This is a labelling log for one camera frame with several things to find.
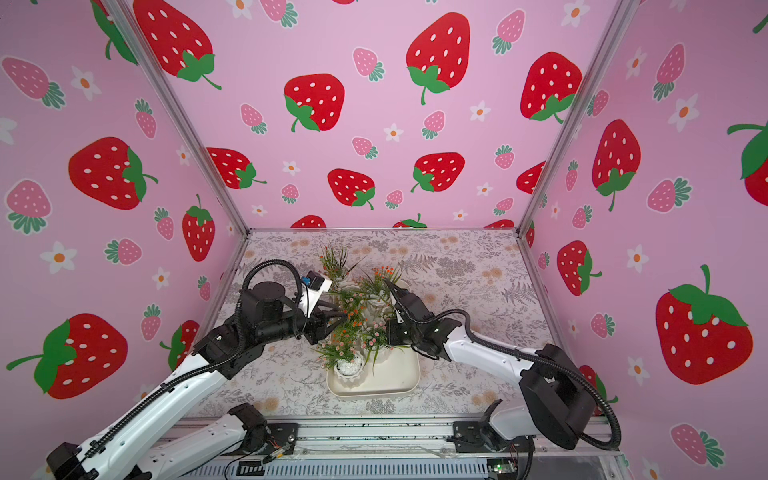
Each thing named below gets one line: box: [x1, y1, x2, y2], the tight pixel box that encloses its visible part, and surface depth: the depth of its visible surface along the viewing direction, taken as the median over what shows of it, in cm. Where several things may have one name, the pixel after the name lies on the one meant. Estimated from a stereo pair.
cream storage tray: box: [326, 346, 421, 398], surface depth 85 cm
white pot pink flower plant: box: [360, 321, 405, 376], surface depth 79 cm
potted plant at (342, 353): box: [316, 292, 370, 388], surface depth 80 cm
